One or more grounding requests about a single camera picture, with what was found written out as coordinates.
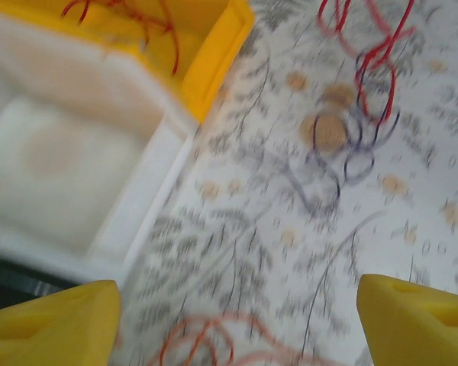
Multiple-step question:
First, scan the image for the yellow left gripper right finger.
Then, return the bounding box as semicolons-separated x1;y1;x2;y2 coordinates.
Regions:
356;273;458;366

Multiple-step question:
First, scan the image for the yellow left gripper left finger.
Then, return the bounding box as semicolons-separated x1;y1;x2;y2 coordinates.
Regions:
0;279;122;366

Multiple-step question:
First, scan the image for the orange thin cable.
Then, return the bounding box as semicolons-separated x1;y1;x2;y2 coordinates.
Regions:
147;311;366;366

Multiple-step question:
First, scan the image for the dark purple thin cable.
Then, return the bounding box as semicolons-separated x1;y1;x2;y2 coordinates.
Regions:
308;49;402;209

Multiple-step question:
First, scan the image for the red thin cable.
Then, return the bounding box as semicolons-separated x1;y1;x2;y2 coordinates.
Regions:
316;0;418;126
60;0;181;76

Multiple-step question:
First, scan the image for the white plastic bin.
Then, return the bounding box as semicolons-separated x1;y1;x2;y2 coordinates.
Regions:
0;9;196;284

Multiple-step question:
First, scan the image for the yellow plastic bin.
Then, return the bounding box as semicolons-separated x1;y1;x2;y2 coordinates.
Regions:
34;0;255;124

